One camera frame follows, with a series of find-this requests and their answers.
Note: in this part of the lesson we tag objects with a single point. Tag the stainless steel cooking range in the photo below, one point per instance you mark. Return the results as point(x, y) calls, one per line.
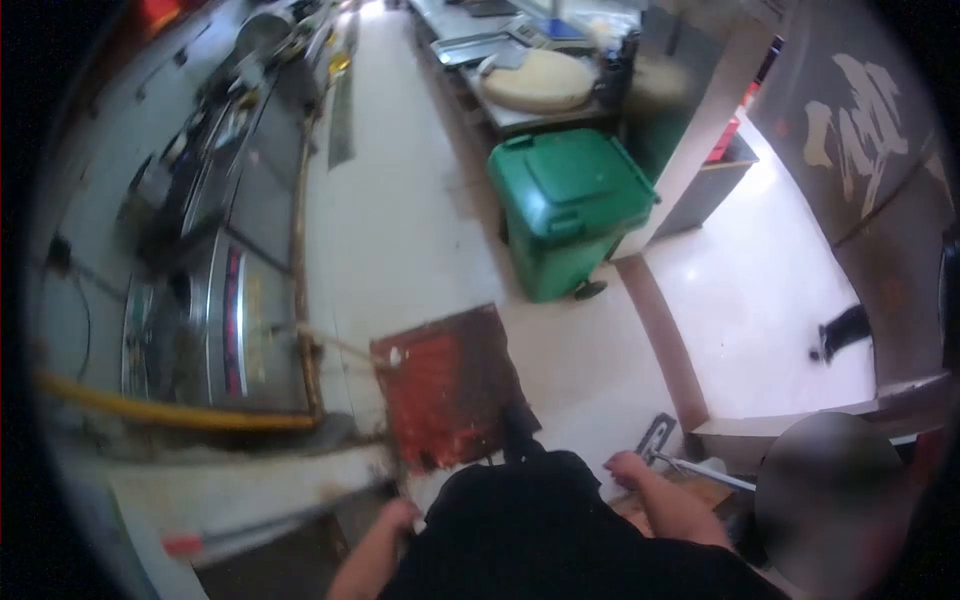
point(225, 247)

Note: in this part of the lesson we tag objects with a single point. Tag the person's body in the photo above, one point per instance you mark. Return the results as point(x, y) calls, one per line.
point(540, 532)

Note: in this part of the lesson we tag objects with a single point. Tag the person's right fingers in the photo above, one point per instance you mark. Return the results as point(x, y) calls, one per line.
point(616, 465)

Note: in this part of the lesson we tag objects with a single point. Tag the round pale chopping block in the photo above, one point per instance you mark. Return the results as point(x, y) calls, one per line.
point(538, 81)

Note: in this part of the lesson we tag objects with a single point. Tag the person's right hand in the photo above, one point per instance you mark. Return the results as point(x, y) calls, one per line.
point(628, 469)

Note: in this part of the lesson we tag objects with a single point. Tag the digital weighing scale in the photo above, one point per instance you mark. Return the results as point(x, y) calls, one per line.
point(546, 31)

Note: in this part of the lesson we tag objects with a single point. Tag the red floor mat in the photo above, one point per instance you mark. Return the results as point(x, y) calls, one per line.
point(450, 390)

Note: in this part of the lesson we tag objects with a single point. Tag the green wheeled waste bin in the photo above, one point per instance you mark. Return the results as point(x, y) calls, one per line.
point(570, 210)

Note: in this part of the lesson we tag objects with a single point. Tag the person's legs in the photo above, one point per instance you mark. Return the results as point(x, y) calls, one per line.
point(519, 435)

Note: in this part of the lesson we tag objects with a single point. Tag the dark wooden counter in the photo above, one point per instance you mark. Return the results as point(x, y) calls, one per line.
point(712, 180)

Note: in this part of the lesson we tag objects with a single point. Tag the brown vertical pipe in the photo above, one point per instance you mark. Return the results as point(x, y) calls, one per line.
point(301, 262)

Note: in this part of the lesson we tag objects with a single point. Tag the dark panel with white calligraphy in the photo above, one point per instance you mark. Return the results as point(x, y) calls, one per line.
point(855, 150)

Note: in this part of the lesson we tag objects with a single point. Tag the yellow pipe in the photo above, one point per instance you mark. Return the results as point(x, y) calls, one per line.
point(172, 412)

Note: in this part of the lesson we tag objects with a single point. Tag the stainless steel counter table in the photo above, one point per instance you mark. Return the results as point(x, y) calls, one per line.
point(495, 67)

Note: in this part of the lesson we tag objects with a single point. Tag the person's left hand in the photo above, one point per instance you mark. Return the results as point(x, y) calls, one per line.
point(401, 517)

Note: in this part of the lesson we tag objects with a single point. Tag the metal tray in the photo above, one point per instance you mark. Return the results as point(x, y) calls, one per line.
point(476, 51)

